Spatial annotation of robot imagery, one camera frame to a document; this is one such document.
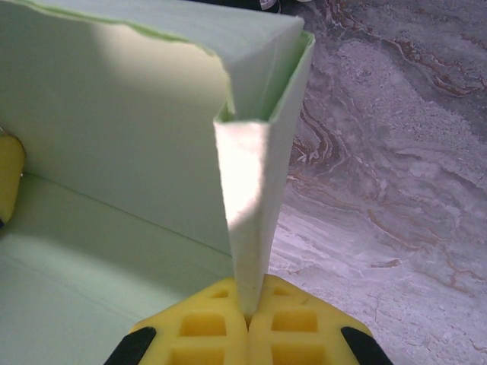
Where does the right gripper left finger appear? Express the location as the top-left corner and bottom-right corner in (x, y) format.
(108, 277), (250, 365)

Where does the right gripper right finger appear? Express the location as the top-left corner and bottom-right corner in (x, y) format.
(247, 274), (391, 365)

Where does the light green paper box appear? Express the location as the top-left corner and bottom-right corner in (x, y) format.
(0, 0), (316, 365)

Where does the black hard case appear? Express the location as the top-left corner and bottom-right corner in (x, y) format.
(211, 0), (285, 15)

